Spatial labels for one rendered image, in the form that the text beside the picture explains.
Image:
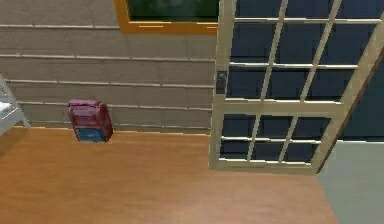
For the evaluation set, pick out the dark round door knob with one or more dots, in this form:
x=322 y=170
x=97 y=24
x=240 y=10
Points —
x=221 y=80

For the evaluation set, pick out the orange framed window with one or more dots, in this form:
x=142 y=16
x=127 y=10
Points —
x=166 y=26

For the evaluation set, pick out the cream glazed room door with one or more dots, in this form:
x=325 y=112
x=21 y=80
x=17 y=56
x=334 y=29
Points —
x=283 y=108

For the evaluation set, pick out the red and blue backpack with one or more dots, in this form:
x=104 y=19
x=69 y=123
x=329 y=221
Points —
x=90 y=118

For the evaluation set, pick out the grey metal furniture frame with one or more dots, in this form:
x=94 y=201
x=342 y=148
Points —
x=10 y=115

